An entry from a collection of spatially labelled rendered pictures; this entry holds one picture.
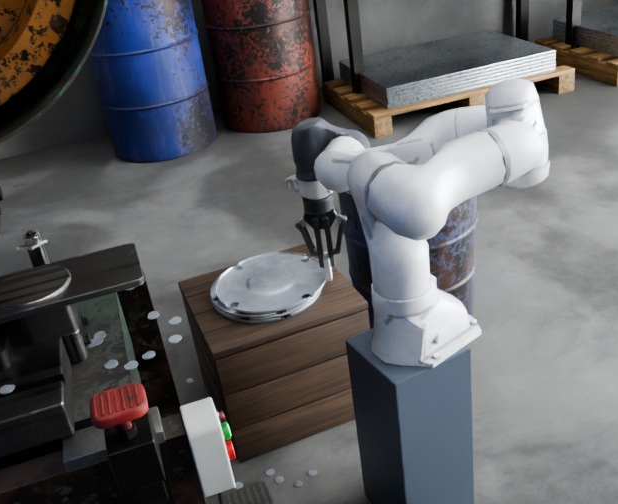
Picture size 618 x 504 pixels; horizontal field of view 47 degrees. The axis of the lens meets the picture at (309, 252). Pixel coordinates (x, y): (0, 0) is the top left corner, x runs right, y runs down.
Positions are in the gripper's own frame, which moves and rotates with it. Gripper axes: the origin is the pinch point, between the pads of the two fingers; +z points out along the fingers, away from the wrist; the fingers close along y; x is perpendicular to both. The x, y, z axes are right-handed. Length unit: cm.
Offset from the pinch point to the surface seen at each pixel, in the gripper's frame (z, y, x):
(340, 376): 25.3, 0.8, -12.8
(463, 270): 21, 37, 28
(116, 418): -35, -18, -92
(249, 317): 4.1, -19.0, -14.4
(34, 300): -38, -38, -68
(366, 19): 5, 10, 315
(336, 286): 6.2, 1.6, -0.1
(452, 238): 8.4, 33.5, 24.3
